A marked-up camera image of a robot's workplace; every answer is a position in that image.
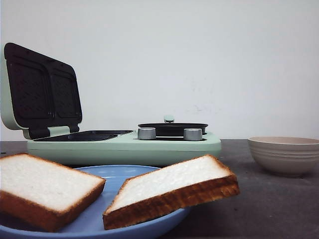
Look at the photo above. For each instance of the beige ribbed bowl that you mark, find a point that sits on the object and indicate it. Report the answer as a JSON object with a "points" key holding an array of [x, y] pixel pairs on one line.
{"points": [[287, 156]]}

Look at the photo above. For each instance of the silver control knob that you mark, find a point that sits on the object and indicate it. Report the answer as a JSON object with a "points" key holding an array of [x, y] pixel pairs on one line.
{"points": [[147, 133], [192, 134]]}

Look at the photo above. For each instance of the mint green breakfast maker base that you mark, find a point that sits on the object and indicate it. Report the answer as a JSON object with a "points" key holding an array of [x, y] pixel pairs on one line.
{"points": [[124, 148]]}

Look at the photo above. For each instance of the silver left control knob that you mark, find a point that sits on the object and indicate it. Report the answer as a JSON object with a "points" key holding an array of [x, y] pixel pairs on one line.
{"points": [[147, 133]]}

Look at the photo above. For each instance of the small black frying pan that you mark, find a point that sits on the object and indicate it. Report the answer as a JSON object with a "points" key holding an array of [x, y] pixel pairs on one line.
{"points": [[171, 128]]}

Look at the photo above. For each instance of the blue round plate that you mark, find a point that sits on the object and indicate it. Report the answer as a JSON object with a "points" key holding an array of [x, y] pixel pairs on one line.
{"points": [[89, 225]]}

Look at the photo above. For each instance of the mint green sandwich maker lid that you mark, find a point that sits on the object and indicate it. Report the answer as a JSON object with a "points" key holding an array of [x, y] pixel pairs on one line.
{"points": [[38, 94]]}

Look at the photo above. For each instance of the toast slice with brown crust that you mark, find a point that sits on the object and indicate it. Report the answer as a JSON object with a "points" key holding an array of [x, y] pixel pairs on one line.
{"points": [[43, 193]]}

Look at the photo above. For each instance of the silver right control knob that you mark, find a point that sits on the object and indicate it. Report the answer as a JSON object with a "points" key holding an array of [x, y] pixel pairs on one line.
{"points": [[192, 134]]}

